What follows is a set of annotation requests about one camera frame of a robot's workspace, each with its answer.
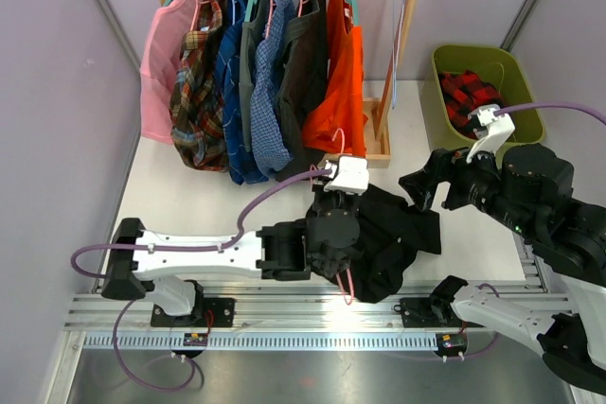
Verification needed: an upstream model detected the pink wire hanger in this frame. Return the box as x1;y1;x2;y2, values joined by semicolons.
308;127;356;307

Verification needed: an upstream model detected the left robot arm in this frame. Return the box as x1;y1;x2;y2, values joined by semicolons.
101;188;362;327

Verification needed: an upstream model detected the grey shirt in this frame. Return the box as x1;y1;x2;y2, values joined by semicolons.
239;0;270;152

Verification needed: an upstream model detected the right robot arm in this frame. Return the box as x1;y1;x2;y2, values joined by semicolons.
399;144;605;395

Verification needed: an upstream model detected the light blue wire hanger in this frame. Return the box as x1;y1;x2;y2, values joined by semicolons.
389;0;407;111

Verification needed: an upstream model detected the pink shirt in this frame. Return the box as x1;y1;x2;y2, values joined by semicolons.
139;0;198;145

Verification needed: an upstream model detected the brown plaid shirt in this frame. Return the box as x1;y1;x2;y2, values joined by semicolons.
169;0;228;172

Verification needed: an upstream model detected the red black plaid shirt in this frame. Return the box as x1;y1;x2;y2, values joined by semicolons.
438;70;504;139

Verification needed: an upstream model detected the orange shirt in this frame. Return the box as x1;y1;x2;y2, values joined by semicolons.
302;0;367;157

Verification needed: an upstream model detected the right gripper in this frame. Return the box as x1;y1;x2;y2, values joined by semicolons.
398;135;535;236

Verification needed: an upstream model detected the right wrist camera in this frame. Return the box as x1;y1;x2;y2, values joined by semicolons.
466;104;515;164

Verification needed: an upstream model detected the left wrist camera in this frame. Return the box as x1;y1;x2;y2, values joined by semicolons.
324;155;369;196

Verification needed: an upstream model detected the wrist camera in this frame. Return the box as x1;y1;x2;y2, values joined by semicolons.
466;104;515;164
324;155;369;196

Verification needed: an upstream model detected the green plastic basket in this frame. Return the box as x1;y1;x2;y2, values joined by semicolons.
420;44;533;149

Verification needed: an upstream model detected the blue checked shirt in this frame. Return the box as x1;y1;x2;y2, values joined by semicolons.
250;0;294;178

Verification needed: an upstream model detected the dark pinstripe shirt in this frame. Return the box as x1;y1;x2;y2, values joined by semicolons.
276;0;328;182

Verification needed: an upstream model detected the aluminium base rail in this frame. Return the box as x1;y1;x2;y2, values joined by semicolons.
45;281;598;403

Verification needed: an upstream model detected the blue striped shirt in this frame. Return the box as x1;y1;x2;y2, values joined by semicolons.
214;0;267;185

